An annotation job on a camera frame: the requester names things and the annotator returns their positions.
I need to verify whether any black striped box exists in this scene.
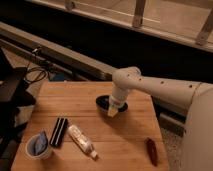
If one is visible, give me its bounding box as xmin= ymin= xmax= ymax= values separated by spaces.
xmin=49 ymin=118 xmax=68 ymax=147

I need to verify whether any black cable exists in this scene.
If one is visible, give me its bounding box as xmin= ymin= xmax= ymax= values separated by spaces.
xmin=23 ymin=46 xmax=54 ymax=84

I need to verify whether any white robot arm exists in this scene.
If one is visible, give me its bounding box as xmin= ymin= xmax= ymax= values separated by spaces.
xmin=108 ymin=67 xmax=213 ymax=171

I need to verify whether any blue packet in cup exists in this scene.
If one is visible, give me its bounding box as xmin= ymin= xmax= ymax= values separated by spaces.
xmin=34 ymin=132 xmax=48 ymax=155

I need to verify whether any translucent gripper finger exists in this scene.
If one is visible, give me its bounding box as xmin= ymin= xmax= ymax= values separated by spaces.
xmin=107 ymin=106 xmax=118 ymax=117

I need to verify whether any white tube with cap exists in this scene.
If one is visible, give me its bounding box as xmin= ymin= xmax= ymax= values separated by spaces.
xmin=68 ymin=125 xmax=98 ymax=160

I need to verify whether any dark ceramic bowl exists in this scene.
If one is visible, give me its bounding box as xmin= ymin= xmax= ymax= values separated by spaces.
xmin=96 ymin=95 xmax=128 ymax=112

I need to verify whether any black chair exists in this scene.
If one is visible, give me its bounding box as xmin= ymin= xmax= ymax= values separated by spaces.
xmin=0 ymin=46 xmax=37 ymax=161

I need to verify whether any white cup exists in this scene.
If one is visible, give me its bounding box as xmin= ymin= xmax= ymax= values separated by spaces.
xmin=25 ymin=134 xmax=52 ymax=160

